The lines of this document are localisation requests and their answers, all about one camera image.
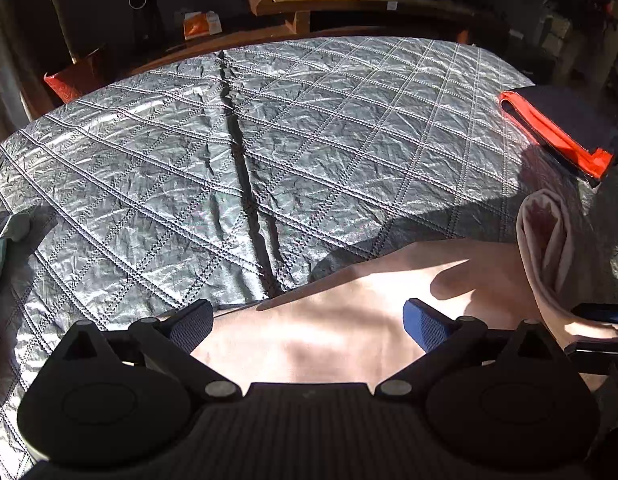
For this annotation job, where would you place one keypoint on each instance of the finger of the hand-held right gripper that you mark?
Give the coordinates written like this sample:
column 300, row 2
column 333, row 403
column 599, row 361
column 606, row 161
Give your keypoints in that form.
column 596, row 357
column 606, row 314

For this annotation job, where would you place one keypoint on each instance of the grey curtain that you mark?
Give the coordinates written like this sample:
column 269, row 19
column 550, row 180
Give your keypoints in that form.
column 6, row 70

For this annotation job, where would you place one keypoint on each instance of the folded navy orange garment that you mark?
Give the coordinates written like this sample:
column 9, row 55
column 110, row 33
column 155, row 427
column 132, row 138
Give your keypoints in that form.
column 564, row 105

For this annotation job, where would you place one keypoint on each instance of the green potted tree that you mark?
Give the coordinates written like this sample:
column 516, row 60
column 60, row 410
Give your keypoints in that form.
column 61, row 20

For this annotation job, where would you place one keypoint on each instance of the orange tissue box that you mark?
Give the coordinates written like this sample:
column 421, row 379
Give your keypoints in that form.
column 201, row 25

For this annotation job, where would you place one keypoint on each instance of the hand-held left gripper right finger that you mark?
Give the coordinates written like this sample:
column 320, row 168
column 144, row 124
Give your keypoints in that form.
column 425, row 327

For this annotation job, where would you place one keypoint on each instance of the red plant pot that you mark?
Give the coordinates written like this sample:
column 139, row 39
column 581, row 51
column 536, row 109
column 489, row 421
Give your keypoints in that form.
column 74, row 85

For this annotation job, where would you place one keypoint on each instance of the grey quilted bedspread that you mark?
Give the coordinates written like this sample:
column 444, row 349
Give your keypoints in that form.
column 189, row 160

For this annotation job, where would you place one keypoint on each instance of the light blue cloth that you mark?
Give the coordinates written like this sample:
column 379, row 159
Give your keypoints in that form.
column 9, row 232

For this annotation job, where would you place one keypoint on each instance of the black cylindrical speaker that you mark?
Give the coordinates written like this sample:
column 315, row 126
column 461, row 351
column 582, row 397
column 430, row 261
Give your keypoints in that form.
column 145, row 15

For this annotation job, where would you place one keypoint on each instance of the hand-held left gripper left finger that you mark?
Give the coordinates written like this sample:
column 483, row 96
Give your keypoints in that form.
column 191, row 324

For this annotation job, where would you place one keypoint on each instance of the peach pink garment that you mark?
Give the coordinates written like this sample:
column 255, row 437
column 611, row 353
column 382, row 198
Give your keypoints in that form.
column 339, row 330

